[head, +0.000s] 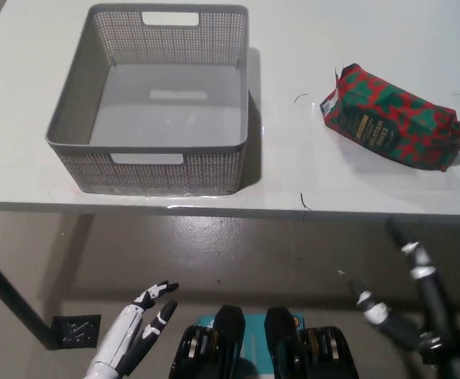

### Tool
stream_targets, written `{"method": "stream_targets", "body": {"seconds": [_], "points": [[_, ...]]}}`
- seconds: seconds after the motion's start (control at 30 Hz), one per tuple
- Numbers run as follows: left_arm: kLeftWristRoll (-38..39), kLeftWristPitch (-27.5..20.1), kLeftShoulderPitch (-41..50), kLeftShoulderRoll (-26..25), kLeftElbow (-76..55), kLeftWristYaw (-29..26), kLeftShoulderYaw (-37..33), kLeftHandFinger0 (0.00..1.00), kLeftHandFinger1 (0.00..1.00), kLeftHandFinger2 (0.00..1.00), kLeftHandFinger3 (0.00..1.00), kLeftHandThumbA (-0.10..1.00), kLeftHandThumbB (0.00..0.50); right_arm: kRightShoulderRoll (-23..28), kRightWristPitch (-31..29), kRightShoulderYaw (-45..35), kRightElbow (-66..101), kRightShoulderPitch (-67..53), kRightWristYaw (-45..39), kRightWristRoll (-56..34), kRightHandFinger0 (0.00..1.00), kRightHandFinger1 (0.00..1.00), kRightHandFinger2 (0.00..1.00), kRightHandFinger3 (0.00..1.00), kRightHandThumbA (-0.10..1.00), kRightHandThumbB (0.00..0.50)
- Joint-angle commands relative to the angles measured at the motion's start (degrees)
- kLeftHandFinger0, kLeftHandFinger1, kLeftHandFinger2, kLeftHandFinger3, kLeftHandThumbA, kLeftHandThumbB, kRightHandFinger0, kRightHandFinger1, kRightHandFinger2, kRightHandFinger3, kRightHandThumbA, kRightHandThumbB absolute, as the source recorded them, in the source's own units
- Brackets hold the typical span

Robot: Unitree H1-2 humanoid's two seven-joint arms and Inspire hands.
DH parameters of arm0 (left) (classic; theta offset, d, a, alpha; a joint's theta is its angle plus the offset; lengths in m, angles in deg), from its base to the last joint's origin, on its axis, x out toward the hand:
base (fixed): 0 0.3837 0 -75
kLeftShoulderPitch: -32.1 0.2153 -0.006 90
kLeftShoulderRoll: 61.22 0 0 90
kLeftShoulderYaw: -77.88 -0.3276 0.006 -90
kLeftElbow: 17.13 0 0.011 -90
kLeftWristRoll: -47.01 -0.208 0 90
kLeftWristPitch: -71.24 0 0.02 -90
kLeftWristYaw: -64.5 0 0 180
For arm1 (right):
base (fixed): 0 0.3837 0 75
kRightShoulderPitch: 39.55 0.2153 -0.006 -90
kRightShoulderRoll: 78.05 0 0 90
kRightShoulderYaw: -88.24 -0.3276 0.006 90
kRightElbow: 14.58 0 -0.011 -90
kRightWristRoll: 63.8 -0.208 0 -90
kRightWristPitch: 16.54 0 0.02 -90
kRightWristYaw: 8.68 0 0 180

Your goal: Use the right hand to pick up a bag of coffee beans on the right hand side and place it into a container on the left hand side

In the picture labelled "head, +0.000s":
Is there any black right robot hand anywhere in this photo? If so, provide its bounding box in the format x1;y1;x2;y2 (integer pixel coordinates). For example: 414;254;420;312
350;216;460;379

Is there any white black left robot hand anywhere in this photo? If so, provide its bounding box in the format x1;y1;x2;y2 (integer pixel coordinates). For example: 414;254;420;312
88;280;180;375

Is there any red green coffee bean bag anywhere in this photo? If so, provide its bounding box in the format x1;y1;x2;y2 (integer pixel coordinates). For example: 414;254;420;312
318;62;460;173

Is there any black table leg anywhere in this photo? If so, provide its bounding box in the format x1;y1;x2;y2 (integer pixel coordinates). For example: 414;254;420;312
0;240;57;351

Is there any grey perforated plastic basket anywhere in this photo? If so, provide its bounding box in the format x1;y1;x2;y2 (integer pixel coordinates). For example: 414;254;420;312
43;3;251;197

